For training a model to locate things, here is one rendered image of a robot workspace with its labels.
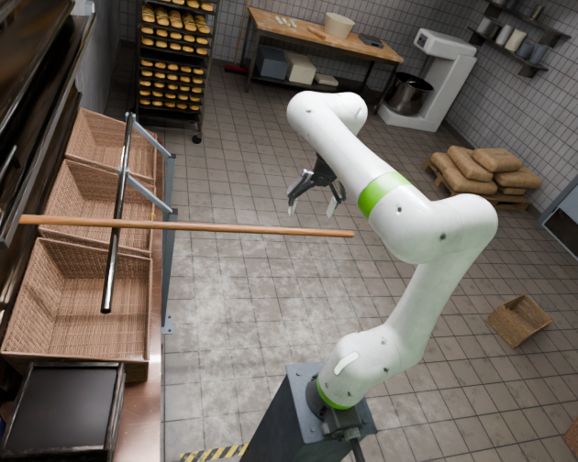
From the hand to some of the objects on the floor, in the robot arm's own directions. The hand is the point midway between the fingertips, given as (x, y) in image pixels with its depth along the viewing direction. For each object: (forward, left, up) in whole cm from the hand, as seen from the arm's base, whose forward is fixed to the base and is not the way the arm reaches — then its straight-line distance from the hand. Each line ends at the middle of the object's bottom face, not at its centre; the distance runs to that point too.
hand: (310, 212), depth 127 cm
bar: (+48, +46, -147) cm, 161 cm away
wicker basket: (-59, -253, -147) cm, 298 cm away
